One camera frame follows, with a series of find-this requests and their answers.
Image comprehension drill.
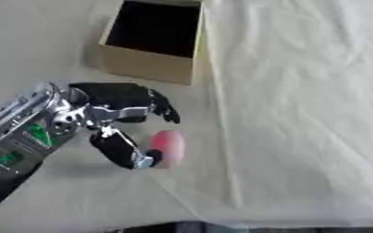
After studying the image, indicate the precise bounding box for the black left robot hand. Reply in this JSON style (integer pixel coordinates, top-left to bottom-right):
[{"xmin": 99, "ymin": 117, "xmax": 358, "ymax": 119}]
[{"xmin": 66, "ymin": 81, "xmax": 182, "ymax": 171}]

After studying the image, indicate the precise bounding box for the tan cardboard box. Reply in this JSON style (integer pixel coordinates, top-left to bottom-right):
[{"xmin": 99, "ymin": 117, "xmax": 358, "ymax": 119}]
[{"xmin": 85, "ymin": 0, "xmax": 214, "ymax": 86}]

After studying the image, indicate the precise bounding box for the pink oval toy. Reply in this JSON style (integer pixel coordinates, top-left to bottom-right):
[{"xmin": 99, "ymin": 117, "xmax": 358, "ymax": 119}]
[{"xmin": 148, "ymin": 130, "xmax": 187, "ymax": 169}]

